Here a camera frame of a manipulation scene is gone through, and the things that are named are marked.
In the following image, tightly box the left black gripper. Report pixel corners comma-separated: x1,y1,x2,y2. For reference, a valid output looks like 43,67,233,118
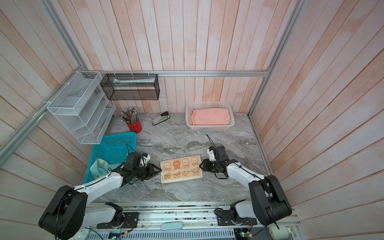
132,162,162,181

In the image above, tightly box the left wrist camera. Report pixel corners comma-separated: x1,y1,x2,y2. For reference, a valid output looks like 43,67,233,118
140,153,151,167

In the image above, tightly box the white plastic basket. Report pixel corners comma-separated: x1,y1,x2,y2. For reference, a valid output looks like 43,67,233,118
186,102,235,131

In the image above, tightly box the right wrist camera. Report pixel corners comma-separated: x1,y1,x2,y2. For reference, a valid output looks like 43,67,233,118
207,146,216,162

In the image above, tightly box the teal plastic basket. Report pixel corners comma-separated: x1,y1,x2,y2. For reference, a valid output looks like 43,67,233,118
84,132,137,184

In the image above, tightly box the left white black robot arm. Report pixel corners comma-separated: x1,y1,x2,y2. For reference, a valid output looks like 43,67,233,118
38,153,162,240

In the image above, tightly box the coloured pencils bunch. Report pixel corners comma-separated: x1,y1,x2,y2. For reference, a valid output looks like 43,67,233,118
119,108,139,124

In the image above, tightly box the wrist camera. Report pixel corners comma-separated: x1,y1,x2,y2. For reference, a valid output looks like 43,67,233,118
140,153,151,167
207,146,216,162

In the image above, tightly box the white tape roll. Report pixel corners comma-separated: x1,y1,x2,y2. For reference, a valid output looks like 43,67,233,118
268,225,292,240

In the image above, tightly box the white wire wall shelf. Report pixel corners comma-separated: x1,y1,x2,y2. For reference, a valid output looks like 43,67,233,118
47,71,116,145

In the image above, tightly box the red pencil cup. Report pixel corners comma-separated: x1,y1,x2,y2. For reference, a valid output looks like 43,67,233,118
127,120,143,134

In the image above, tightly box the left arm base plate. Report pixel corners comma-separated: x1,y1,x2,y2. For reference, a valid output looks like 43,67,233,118
97,212,139,229

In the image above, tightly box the black mesh wall basket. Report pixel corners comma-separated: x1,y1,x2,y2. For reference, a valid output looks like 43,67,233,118
101,73,160,101

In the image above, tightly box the black grey stapler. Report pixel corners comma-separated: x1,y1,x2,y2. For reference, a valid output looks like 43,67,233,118
152,111,170,126

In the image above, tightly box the pink towel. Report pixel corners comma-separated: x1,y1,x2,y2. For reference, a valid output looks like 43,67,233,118
189,108,230,126

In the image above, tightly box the pale green towel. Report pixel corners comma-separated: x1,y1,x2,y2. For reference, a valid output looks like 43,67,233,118
90,159,120,180

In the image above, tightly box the orange patterned towel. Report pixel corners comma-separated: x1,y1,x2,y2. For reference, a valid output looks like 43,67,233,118
161,155,203,184

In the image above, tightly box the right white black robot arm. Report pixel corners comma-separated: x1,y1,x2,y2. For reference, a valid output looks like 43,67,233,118
200,146,293,226

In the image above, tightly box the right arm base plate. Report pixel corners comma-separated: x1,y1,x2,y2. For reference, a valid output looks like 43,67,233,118
214,208,242,226

